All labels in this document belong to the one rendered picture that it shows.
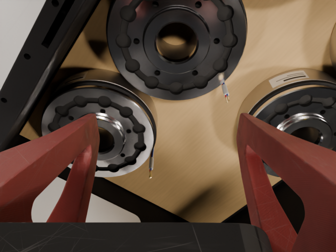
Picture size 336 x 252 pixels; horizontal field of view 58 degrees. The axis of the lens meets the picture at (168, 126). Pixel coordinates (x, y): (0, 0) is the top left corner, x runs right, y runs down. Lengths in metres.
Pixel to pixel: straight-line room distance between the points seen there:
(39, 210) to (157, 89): 0.15
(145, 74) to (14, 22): 0.24
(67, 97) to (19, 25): 0.19
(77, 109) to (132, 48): 0.07
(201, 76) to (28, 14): 0.25
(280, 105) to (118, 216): 0.20
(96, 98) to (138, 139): 0.05
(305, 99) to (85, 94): 0.18
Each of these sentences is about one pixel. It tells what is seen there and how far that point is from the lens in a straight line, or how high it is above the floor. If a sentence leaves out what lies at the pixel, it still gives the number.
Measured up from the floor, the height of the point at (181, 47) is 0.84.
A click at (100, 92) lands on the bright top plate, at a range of 0.25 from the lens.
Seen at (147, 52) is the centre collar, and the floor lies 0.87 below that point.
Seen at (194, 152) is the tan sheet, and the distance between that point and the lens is 0.32.
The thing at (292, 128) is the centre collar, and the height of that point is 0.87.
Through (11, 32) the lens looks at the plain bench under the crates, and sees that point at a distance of 0.45.
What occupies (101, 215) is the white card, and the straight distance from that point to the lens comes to 0.33.
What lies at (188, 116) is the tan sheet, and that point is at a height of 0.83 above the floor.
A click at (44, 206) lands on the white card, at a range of 0.31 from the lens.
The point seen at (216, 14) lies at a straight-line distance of 0.22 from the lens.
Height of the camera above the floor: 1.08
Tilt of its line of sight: 55 degrees down
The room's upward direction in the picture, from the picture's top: 179 degrees counter-clockwise
